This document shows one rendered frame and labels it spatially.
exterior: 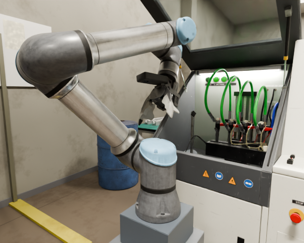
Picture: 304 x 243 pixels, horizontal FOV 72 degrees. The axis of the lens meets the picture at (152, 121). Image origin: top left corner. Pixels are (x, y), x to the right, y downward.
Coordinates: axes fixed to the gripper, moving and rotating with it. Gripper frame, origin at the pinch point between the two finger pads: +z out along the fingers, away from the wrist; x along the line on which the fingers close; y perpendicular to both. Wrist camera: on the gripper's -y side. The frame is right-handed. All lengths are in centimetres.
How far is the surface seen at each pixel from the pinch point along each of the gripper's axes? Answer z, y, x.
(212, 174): 2, 54, 9
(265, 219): 18, 67, -12
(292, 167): -3, 58, -26
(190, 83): -70, 60, 38
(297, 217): 16, 61, -25
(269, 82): -64, 77, -12
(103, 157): -31, 98, 195
